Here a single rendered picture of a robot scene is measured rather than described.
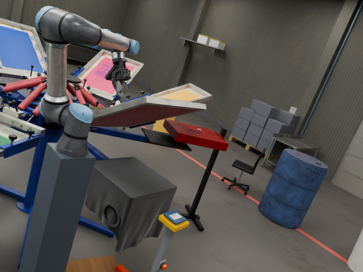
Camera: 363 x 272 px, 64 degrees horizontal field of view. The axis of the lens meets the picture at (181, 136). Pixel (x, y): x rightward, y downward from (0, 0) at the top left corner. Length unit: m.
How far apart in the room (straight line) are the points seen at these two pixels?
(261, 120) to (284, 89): 1.56
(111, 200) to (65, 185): 0.45
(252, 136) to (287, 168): 3.82
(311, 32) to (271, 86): 1.81
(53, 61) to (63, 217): 0.78
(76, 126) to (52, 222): 0.51
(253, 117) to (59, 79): 7.04
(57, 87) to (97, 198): 0.86
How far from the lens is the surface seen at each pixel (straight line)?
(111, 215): 1.95
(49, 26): 1.38
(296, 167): 4.37
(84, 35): 1.33
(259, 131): 8.05
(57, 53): 1.42
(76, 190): 1.59
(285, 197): 4.49
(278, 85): 9.30
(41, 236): 1.70
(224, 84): 10.27
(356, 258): 4.56
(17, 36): 3.82
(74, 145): 1.48
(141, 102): 1.58
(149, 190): 1.92
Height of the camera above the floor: 1.81
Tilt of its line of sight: 15 degrees down
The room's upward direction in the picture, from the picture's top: 19 degrees clockwise
